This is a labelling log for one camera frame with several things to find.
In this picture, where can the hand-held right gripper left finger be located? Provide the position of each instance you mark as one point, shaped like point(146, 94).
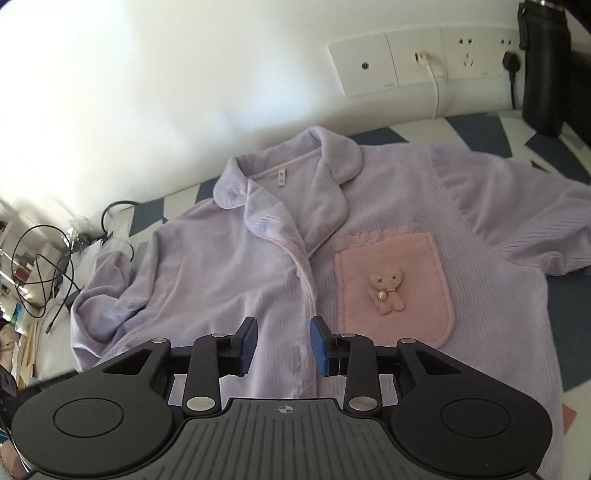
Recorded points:
point(249, 346)

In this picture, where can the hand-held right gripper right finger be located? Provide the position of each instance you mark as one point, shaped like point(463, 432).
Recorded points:
point(318, 346)

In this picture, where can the purple fleece pajama top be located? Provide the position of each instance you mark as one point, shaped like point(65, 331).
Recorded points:
point(231, 258)

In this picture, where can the clear plastic bag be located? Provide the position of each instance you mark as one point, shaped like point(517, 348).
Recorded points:
point(76, 233)

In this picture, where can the black bottle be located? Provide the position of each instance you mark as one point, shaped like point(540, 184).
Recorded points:
point(545, 69)

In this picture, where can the dark furniture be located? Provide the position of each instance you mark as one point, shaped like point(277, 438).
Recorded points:
point(581, 92)

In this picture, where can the white wall plate round port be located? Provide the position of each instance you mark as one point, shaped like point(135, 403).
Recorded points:
point(351, 78)

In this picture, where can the white wall socket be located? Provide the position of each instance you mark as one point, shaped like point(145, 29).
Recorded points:
point(455, 69)
point(496, 64)
point(401, 46)

